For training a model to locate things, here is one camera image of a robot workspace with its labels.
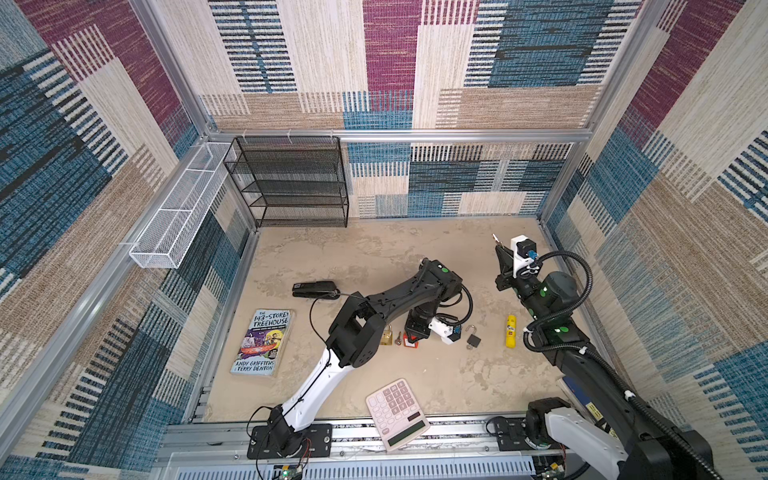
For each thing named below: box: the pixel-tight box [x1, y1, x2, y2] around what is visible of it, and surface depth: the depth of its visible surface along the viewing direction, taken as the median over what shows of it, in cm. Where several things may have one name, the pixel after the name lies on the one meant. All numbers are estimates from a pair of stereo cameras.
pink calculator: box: [366, 378, 430, 452], surface depth 77 cm
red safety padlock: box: [403, 333, 419, 349], surface depth 89 cm
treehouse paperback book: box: [230, 309, 294, 377], surface depth 89 cm
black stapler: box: [292, 281, 341, 300], surface depth 101 cm
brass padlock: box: [380, 324, 393, 346], surface depth 91 cm
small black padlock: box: [465, 324, 482, 348], surface depth 91 cm
